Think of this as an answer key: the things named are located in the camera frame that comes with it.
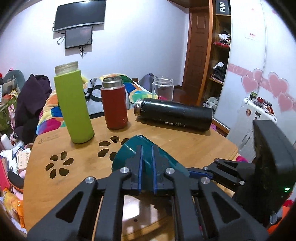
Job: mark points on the wooden wardrobe shelving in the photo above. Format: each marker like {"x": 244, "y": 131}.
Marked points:
{"x": 208, "y": 50}

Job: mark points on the colourful patterned quilt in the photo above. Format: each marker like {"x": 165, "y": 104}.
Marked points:
{"x": 51, "y": 116}

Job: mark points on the small wall monitor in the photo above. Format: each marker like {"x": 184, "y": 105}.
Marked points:
{"x": 78, "y": 37}

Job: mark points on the red thermos bottle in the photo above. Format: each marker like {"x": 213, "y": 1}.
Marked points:
{"x": 113, "y": 96}

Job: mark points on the dark purple jacket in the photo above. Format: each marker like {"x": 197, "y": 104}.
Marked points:
{"x": 29, "y": 105}

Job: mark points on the wall-mounted black television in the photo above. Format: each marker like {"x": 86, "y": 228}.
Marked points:
{"x": 78, "y": 14}

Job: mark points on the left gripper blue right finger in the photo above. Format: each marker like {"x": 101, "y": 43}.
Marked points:
{"x": 172, "y": 182}

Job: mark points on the green thermos bottle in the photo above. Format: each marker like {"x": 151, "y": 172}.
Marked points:
{"x": 71, "y": 99}

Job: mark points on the black thermos bottle lying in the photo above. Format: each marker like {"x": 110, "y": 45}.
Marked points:
{"x": 174, "y": 113}

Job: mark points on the clear glass jar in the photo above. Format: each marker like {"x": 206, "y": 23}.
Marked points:
{"x": 163, "y": 88}

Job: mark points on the grey plush toy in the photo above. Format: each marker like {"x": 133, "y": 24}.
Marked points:
{"x": 14, "y": 80}

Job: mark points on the white suitcase with stickers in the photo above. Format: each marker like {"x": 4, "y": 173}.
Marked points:
{"x": 242, "y": 133}

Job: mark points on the black FiiO box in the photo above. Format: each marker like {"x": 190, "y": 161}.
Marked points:
{"x": 222, "y": 7}

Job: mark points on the grey backpack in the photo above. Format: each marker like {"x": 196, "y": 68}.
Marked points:
{"x": 146, "y": 82}

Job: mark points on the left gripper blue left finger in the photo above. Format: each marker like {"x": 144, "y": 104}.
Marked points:
{"x": 125, "y": 181}

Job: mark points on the green storage basket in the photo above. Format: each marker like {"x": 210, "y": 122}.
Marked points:
{"x": 4, "y": 114}

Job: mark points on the teal cup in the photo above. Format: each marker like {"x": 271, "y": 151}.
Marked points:
{"x": 128, "y": 150}

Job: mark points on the white sliding wardrobe door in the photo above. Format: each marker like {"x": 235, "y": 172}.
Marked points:
{"x": 262, "y": 55}

